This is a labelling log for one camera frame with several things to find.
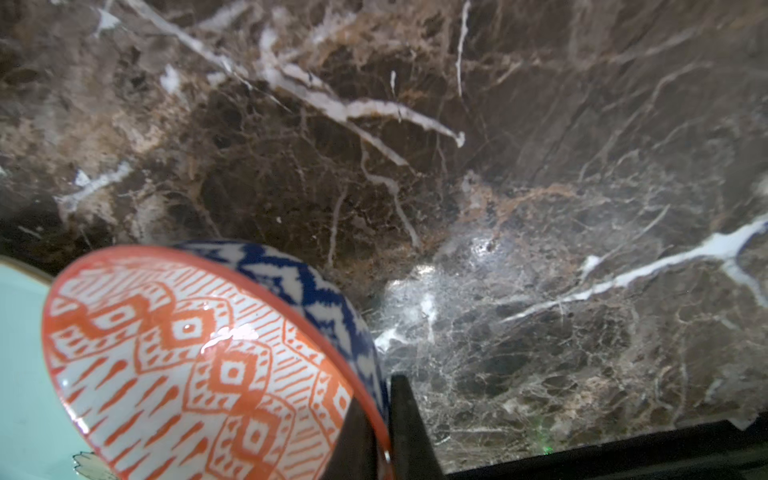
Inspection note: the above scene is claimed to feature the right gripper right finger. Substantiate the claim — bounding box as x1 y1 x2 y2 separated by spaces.
389 374 446 480

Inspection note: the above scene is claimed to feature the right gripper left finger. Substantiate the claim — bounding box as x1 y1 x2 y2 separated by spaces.
321 398 378 480

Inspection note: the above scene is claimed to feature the purple bowl patterned inside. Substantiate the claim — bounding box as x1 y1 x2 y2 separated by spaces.
41 240 393 479

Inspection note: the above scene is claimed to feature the mint green flower plate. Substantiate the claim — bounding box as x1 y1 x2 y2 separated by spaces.
1 257 115 479

